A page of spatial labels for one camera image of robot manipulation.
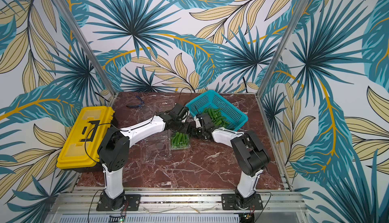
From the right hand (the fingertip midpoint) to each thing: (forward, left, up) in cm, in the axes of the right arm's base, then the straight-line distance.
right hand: (188, 132), depth 93 cm
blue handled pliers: (+28, +35, -3) cm, 44 cm away
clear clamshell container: (-4, +5, -2) cm, 7 cm away
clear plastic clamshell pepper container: (+26, +19, -4) cm, 32 cm away
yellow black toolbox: (-17, +51, +12) cm, 55 cm away
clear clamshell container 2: (-8, +20, -4) cm, 22 cm away
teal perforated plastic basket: (+10, -31, -1) cm, 33 cm away
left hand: (0, +1, +4) cm, 4 cm away
